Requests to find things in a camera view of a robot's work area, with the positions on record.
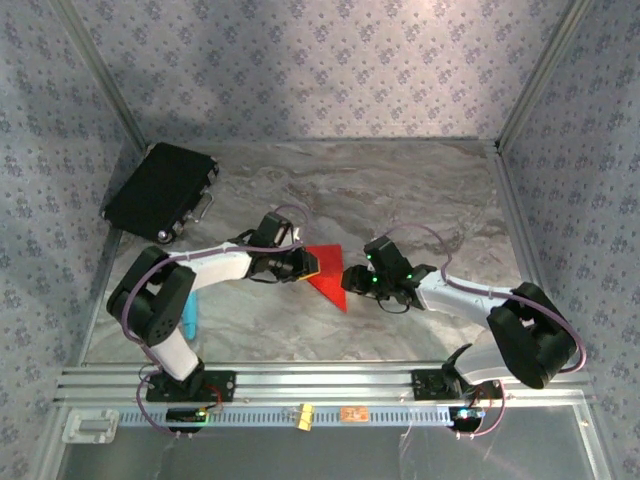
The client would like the red cloth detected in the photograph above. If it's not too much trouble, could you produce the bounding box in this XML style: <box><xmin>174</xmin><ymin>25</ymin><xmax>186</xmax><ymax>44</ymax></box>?
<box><xmin>304</xmin><ymin>243</ymin><xmax>349</xmax><ymax>315</ymax></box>

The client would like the light blue plastic tool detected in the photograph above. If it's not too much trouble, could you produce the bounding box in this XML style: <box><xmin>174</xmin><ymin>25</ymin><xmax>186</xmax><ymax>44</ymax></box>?
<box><xmin>180</xmin><ymin>292</ymin><xmax>200</xmax><ymax>342</ymax></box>

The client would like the black ribbed carrying case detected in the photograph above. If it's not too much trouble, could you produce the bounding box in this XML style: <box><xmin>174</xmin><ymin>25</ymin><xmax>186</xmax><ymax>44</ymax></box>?
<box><xmin>101</xmin><ymin>142</ymin><xmax>221</xmax><ymax>246</ymax></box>

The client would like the chrome case handle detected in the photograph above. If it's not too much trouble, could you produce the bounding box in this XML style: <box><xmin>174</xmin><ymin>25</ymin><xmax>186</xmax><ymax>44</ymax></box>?
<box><xmin>191</xmin><ymin>191</ymin><xmax>216</xmax><ymax>225</ymax></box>

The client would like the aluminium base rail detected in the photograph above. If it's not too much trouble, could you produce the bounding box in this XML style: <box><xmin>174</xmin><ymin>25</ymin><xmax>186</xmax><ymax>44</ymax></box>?
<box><xmin>52</xmin><ymin>362</ymin><xmax>594</xmax><ymax>406</ymax></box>

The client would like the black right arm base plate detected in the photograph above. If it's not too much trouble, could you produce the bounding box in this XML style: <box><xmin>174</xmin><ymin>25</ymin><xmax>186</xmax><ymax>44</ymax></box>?
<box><xmin>410</xmin><ymin>368</ymin><xmax>504</xmax><ymax>401</ymax></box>

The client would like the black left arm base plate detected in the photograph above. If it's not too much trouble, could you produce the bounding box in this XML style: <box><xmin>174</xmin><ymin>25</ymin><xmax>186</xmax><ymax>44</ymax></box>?
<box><xmin>144</xmin><ymin>369</ymin><xmax>237</xmax><ymax>404</ymax></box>

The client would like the aluminium side rail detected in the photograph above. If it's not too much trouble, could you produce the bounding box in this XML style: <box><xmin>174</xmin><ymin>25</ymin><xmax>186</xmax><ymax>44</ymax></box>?
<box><xmin>74</xmin><ymin>144</ymin><xmax>151</xmax><ymax>366</ymax></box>
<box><xmin>494</xmin><ymin>144</ymin><xmax>567</xmax><ymax>362</ymax></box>

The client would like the grey slotted cable duct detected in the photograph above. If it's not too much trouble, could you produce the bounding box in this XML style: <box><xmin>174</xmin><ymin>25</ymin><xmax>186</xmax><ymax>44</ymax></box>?
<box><xmin>117</xmin><ymin>405</ymin><xmax>454</xmax><ymax>426</ymax></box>

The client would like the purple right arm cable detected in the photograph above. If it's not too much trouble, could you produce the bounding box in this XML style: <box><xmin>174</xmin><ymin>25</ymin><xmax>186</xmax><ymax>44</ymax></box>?
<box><xmin>384</xmin><ymin>223</ymin><xmax>588</xmax><ymax>440</ymax></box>

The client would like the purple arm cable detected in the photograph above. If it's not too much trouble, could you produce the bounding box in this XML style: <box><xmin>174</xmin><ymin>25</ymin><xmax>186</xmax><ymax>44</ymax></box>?
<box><xmin>384</xmin><ymin>223</ymin><xmax>588</xmax><ymax>440</ymax></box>
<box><xmin>122</xmin><ymin>203</ymin><xmax>310</xmax><ymax>439</ymax></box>

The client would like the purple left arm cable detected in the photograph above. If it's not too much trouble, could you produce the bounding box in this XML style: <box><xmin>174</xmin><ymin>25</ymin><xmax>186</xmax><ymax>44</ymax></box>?
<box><xmin>122</xmin><ymin>203</ymin><xmax>310</xmax><ymax>439</ymax></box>

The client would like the white plastic bracket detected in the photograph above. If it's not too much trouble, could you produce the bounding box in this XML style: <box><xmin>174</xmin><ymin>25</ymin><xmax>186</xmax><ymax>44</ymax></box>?
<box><xmin>62</xmin><ymin>408</ymin><xmax>120</xmax><ymax>445</ymax></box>

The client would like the aluminium corner post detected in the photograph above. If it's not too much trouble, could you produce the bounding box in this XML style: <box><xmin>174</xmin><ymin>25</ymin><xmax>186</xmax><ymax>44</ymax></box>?
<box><xmin>493</xmin><ymin>0</ymin><xmax>595</xmax><ymax>152</ymax></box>
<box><xmin>49</xmin><ymin>0</ymin><xmax>151</xmax><ymax>151</ymax></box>

